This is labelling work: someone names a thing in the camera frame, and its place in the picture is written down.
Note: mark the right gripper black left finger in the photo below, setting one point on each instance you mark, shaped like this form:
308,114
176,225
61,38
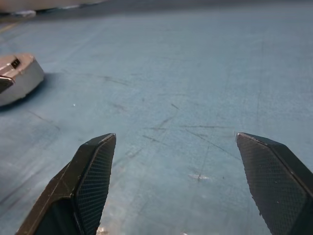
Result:
73,195

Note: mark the yellow tape rectangle marking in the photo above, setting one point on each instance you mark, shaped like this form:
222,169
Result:
8,27

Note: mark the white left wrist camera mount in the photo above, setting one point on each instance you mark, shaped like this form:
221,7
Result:
24,78

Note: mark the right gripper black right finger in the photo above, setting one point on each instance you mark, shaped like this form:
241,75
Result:
276,183

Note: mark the blue plastic table cover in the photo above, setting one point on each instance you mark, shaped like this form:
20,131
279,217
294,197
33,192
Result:
171,73

